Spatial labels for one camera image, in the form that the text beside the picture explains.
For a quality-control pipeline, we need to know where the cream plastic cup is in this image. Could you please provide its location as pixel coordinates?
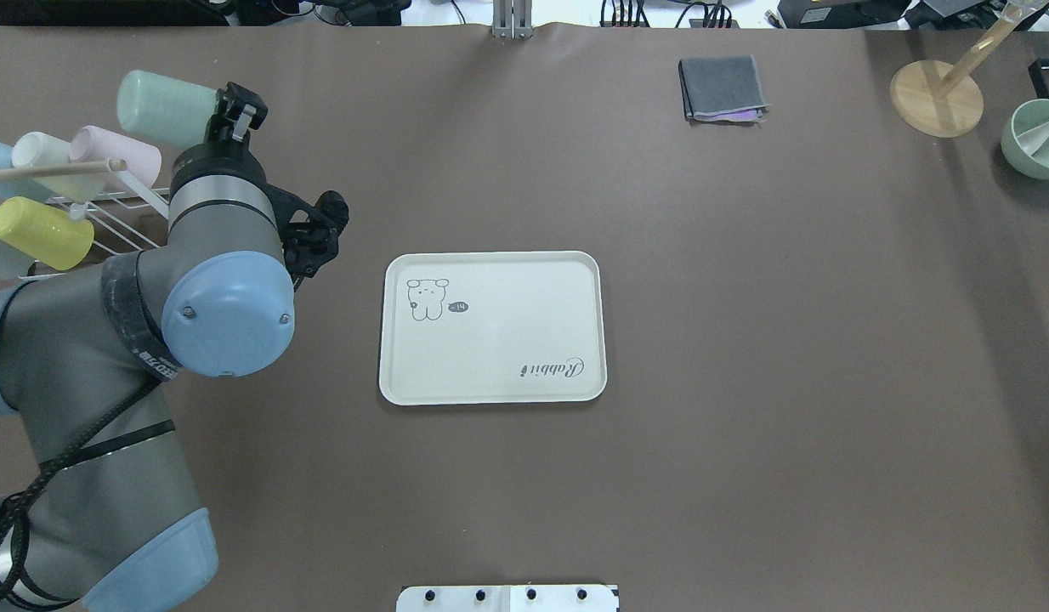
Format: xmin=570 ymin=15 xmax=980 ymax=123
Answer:
xmin=10 ymin=132 xmax=105 ymax=202

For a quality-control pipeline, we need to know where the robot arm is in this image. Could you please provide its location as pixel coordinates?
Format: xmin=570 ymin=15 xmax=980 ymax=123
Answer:
xmin=0 ymin=82 xmax=338 ymax=611

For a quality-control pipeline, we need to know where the cream rabbit tray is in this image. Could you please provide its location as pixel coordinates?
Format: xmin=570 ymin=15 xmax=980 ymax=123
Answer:
xmin=378 ymin=251 xmax=609 ymax=406

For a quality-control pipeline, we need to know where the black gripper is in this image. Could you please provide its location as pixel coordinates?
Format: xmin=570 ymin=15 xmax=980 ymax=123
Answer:
xmin=170 ymin=82 xmax=269 ymax=198

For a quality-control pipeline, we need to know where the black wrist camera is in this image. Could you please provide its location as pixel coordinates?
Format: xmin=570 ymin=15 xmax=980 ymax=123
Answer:
xmin=265 ymin=185 xmax=349 ymax=290

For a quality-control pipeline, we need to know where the green bowl with spoon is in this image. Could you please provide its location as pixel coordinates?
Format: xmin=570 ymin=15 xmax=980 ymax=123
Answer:
xmin=1000 ymin=99 xmax=1049 ymax=180

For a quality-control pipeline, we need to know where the folded grey cloth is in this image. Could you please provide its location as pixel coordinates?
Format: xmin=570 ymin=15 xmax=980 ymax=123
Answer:
xmin=678 ymin=54 xmax=768 ymax=124

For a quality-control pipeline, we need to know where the green plastic cup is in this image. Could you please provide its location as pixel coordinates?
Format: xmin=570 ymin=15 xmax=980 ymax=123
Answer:
xmin=116 ymin=70 xmax=217 ymax=150

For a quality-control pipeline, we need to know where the yellow plastic cup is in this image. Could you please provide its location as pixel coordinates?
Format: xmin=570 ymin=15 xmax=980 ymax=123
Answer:
xmin=0 ymin=196 xmax=94 ymax=271

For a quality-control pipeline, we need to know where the light blue plastic cup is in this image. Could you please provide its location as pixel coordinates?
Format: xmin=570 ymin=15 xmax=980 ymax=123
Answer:
xmin=0 ymin=143 xmax=52 ymax=203

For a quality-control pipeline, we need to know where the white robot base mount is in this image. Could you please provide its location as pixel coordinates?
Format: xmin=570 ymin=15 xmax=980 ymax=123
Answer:
xmin=395 ymin=582 xmax=621 ymax=611

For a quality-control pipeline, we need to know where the wooden cup stand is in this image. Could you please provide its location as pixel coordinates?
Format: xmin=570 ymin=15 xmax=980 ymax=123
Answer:
xmin=889 ymin=1 xmax=1049 ymax=138

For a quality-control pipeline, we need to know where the aluminium frame post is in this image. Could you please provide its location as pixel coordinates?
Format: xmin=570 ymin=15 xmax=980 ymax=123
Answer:
xmin=492 ymin=0 xmax=535 ymax=40

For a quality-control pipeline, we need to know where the pink plastic cup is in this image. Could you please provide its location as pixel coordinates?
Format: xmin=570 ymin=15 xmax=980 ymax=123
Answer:
xmin=69 ymin=125 xmax=162 ymax=187

